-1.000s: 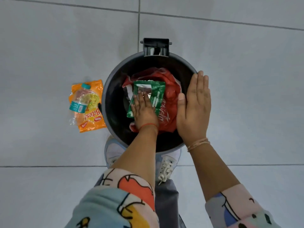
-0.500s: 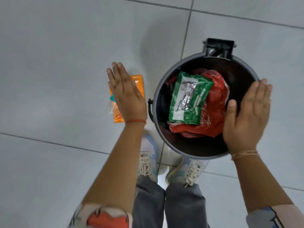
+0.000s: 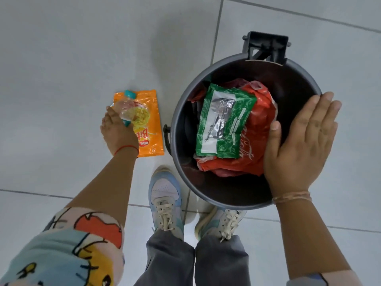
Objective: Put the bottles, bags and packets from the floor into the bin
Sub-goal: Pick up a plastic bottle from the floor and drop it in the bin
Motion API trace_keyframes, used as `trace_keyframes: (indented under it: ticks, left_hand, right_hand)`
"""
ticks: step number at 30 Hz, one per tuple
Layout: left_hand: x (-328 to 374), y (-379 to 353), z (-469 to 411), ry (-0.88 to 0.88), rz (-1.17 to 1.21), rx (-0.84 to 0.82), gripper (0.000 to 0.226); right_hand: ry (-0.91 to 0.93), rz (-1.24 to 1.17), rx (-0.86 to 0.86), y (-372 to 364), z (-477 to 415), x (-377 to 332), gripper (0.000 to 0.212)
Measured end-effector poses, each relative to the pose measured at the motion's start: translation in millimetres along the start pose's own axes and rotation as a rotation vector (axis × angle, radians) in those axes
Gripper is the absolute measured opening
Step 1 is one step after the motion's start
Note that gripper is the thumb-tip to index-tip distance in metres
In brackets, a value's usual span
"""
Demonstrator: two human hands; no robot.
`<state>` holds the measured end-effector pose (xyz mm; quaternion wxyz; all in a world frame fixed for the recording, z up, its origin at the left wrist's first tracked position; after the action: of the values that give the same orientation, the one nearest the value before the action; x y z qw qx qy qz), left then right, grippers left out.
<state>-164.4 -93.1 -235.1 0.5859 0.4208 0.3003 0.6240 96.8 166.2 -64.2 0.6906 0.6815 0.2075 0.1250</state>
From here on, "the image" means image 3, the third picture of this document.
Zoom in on grey trousers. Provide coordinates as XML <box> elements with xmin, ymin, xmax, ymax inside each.
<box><xmin>134</xmin><ymin>229</ymin><xmax>252</xmax><ymax>286</ymax></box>

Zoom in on black round trash bin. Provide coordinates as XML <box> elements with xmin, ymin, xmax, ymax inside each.
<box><xmin>162</xmin><ymin>31</ymin><xmax>323</xmax><ymax>211</ymax></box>

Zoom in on person's right hand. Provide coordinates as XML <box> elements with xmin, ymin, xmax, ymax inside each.
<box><xmin>263</xmin><ymin>91</ymin><xmax>343</xmax><ymax>201</ymax></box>

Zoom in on person's right forearm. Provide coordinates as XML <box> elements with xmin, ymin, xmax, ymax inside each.
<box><xmin>273</xmin><ymin>195</ymin><xmax>353</xmax><ymax>280</ymax></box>

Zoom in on pastel left sneaker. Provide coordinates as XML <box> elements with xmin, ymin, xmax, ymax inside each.
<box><xmin>148</xmin><ymin>166</ymin><xmax>185</xmax><ymax>240</ymax></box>

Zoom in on orange snack packet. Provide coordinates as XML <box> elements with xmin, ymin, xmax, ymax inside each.
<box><xmin>113</xmin><ymin>89</ymin><xmax>165</xmax><ymax>158</ymax></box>

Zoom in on clear bottle teal cap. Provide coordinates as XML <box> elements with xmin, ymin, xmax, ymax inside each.
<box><xmin>112</xmin><ymin>89</ymin><xmax>149</xmax><ymax>128</ymax></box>

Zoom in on green snack packet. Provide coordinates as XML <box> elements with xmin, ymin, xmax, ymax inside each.
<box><xmin>195</xmin><ymin>83</ymin><xmax>258</xmax><ymax>160</ymax></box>

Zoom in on red string bracelet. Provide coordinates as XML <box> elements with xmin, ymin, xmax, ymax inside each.
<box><xmin>114</xmin><ymin>145</ymin><xmax>140</xmax><ymax>157</ymax></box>

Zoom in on colourful cartoon print shirt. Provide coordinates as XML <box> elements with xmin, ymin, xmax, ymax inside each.
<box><xmin>0</xmin><ymin>207</ymin><xmax>364</xmax><ymax>286</ymax></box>

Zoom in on person's left hand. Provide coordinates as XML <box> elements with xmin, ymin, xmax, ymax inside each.
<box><xmin>100</xmin><ymin>105</ymin><xmax>140</xmax><ymax>157</ymax></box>

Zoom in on pink thread bracelet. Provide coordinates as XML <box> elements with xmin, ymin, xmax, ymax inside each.
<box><xmin>271</xmin><ymin>191</ymin><xmax>312</xmax><ymax>205</ymax></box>

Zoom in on pastel right sneaker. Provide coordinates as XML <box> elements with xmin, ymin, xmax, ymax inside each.
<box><xmin>194</xmin><ymin>205</ymin><xmax>248</xmax><ymax>242</ymax></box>

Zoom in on person's left forearm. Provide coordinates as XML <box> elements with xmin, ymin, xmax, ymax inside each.
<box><xmin>65</xmin><ymin>147</ymin><xmax>140</xmax><ymax>228</ymax></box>

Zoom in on pastel sneaker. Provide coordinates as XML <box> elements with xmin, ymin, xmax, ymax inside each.
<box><xmin>194</xmin><ymin>205</ymin><xmax>248</xmax><ymax>242</ymax></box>
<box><xmin>148</xmin><ymin>166</ymin><xmax>185</xmax><ymax>240</ymax></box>

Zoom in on red plastic wrapper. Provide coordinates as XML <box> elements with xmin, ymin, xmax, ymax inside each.
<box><xmin>187</xmin><ymin>77</ymin><xmax>279</xmax><ymax>178</ymax></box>

